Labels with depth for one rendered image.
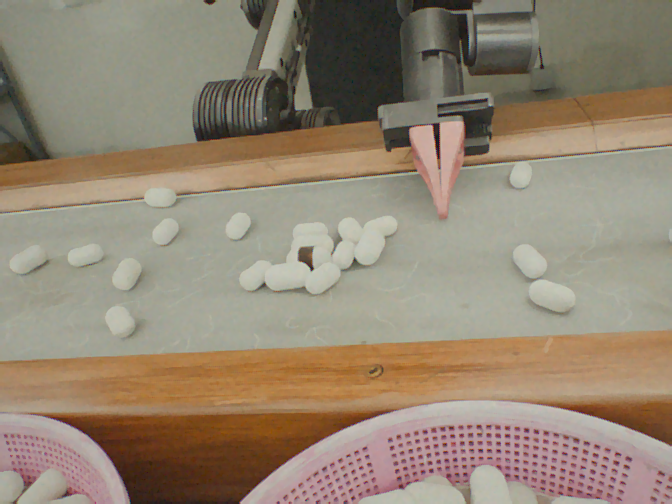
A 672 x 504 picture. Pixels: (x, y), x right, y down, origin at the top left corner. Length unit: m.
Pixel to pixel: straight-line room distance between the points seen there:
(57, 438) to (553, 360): 0.29
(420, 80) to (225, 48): 2.14
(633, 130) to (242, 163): 0.42
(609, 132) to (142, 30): 2.33
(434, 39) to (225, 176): 0.28
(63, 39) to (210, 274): 2.46
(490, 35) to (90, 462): 0.48
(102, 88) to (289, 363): 2.61
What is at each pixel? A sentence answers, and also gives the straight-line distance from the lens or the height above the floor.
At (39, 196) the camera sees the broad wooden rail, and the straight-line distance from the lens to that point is 0.80.
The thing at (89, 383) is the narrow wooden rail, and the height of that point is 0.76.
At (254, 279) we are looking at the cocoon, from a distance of 0.47.
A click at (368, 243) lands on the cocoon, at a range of 0.47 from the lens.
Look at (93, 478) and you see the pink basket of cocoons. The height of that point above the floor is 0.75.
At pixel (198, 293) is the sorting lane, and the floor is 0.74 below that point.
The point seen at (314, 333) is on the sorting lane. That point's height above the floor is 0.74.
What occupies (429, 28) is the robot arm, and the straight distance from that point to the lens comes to 0.58.
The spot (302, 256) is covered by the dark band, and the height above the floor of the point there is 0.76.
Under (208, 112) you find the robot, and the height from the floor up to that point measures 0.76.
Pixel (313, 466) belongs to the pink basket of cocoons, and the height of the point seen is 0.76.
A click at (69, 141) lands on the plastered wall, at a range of 3.10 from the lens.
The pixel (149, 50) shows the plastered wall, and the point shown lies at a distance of 2.77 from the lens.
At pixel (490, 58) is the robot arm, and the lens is 0.59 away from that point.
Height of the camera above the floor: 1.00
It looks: 31 degrees down
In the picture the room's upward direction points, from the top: 11 degrees counter-clockwise
